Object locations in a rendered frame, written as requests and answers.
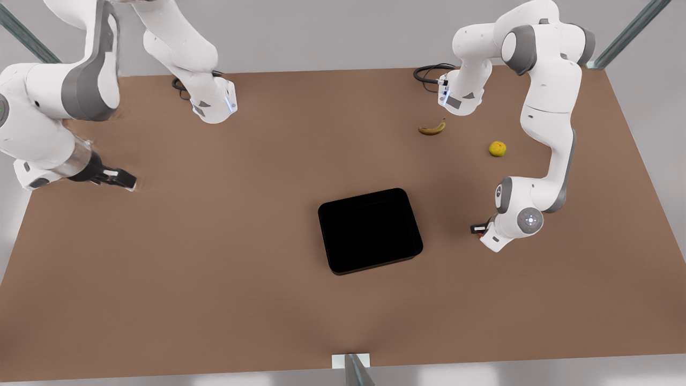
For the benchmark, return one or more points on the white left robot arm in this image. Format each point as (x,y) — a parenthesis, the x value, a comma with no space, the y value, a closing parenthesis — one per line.
(552,107)

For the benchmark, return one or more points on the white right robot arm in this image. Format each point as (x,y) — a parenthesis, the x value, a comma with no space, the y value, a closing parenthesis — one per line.
(37,102)

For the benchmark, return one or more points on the yellow-green apple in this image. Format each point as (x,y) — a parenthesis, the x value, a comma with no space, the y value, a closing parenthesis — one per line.
(497,149)

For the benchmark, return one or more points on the black storage box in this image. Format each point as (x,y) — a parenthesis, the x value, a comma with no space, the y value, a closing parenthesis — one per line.
(370,231)

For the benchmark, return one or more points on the brown-yellow banana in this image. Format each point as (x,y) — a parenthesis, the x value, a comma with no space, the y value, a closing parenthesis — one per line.
(432,130)

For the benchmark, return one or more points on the silver frame post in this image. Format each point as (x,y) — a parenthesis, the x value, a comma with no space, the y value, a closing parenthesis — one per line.
(29,37)
(627,33)
(355,369)

